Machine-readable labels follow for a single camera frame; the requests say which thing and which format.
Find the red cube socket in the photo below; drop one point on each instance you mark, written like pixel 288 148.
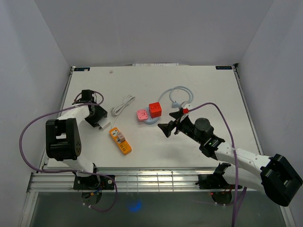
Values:
pixel 155 110

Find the blue corner label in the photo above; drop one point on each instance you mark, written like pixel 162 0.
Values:
pixel 223 67
pixel 81 69

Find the aluminium frame rail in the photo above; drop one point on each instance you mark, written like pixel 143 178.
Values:
pixel 126 180

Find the orange power strip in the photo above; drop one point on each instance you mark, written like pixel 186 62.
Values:
pixel 124 147

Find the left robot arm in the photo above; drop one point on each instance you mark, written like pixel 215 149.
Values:
pixel 63 138

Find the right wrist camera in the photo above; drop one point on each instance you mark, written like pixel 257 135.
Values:
pixel 184 108

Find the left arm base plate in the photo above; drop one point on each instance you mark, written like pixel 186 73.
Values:
pixel 93 182

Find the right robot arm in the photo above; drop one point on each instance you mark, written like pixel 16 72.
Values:
pixel 273 176

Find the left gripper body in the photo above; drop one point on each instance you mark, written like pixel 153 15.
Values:
pixel 96 115

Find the brown pink charger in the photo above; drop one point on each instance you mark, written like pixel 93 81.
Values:
pixel 120 137

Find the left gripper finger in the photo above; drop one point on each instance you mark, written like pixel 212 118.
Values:
pixel 101 113
pixel 93 121

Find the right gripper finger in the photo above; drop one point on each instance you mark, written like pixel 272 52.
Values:
pixel 167 128
pixel 177 115

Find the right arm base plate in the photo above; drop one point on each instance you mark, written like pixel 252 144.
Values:
pixel 212 182

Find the right blue corner label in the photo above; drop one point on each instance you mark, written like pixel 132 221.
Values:
pixel 223 67

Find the round blue power socket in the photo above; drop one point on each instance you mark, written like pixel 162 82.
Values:
pixel 150 120

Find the pink plug adapter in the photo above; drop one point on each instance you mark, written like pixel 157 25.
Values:
pixel 142 115

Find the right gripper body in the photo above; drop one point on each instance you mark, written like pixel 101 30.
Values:
pixel 186 127

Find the left blue corner label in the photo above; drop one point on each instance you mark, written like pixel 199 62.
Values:
pixel 81 69

